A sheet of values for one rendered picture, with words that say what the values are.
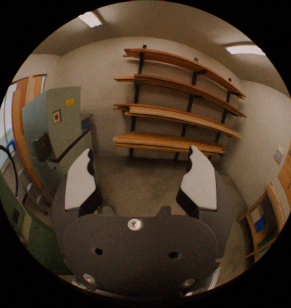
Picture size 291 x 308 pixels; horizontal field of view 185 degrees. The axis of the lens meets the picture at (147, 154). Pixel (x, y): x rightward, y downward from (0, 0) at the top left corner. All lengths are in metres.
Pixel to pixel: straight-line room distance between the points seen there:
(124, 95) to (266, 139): 2.99
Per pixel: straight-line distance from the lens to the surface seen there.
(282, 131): 2.50
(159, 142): 1.61
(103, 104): 2.02
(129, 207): 1.45
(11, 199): 0.84
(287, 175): 2.42
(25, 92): 2.30
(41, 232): 0.92
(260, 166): 2.53
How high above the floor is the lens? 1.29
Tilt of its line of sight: 32 degrees down
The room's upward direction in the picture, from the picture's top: 9 degrees clockwise
